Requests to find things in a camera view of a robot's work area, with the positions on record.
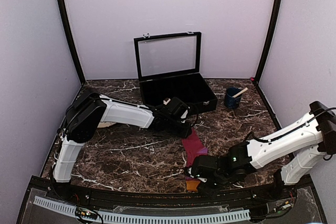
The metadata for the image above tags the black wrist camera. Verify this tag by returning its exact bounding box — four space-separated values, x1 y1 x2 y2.
163 97 190 121
191 155 221 179

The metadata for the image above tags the white slotted cable duct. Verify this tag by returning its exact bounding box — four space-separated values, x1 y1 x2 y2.
33 196 251 223

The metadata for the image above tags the dark blue mug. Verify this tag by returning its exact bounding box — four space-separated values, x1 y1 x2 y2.
224 87 242 110

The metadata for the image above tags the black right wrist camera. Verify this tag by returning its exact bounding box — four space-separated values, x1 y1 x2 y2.
191 155 221 179

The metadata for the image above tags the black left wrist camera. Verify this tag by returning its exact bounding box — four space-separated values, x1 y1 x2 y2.
163 97 190 121

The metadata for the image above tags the black left corner post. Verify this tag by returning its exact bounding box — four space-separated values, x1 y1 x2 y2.
57 0 86 85

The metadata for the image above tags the wooden stick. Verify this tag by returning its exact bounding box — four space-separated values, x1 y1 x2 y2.
233 88 248 98

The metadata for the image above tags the black corner post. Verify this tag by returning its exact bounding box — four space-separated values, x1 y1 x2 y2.
254 0 281 86
57 0 86 85

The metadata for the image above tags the maroon purple orange sock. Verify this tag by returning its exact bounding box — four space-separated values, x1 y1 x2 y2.
182 129 208 192

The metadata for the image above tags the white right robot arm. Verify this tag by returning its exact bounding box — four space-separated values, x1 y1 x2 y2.
185 101 335 200

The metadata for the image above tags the black right corner post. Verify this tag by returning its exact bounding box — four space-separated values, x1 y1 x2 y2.
254 0 281 86

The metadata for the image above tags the black front table rail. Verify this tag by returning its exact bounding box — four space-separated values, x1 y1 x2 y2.
26 174 313 210

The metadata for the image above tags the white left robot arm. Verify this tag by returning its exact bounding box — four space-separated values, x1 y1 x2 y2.
52 89 192 201

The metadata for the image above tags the black display box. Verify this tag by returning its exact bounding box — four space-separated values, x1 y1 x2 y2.
133 31 218 114

